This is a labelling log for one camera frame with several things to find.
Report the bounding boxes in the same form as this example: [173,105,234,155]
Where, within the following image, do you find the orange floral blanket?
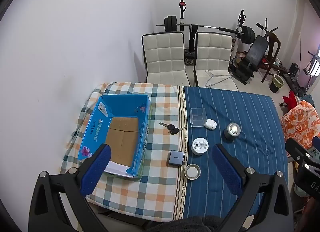
[280,100,320,149]

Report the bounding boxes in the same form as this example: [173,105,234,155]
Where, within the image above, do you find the white round tin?
[191,138,209,156]

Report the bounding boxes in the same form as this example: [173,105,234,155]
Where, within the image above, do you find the red cloth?
[279,91,298,109]

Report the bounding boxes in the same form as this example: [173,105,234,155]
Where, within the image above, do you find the dark fuzzy cloth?
[144,216,227,232]

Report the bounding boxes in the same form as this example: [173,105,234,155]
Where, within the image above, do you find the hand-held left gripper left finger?
[28,143,112,232]

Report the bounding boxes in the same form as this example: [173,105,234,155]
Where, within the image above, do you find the black weight bench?
[229,35,270,84]

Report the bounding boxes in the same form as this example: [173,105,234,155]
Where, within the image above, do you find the white quilted chair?
[194,31,239,91]
[141,32,190,86]

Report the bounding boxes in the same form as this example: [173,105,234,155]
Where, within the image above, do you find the exercise machine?
[303,51,320,91]

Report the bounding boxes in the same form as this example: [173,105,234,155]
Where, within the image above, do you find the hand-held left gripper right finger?
[211,143,294,232]

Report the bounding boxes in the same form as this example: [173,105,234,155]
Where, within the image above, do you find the brown wooden chair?
[256,19,282,83]

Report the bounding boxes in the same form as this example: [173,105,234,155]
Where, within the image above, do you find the dark trash bin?
[269,74,285,94]

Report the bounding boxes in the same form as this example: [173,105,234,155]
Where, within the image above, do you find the clear plastic cube box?
[190,108,207,128]

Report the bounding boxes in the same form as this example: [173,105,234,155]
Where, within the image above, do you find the black car keys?
[159,122,187,135]

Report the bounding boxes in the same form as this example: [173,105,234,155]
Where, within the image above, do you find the white wire hanger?
[204,69,232,88]

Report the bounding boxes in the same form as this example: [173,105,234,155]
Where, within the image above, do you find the blue cardboard box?
[77,94,152,179]

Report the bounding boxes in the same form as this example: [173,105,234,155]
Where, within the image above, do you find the black hanging belt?
[188,24,198,52]

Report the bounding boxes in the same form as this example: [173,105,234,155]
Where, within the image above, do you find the grey charger block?
[168,150,186,166]

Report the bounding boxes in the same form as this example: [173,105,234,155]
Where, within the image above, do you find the person's right forearm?
[302,196,320,232]

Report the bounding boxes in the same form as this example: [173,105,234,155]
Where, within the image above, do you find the black barbell with plates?
[156,16,256,46]

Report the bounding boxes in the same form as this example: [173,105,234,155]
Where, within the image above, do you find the plaid and blue striped tablecloth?
[61,81,290,223]

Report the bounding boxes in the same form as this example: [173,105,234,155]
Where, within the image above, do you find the silver metal tin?
[224,123,241,142]

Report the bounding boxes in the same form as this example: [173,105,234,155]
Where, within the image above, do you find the round metal lid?
[184,164,202,179]

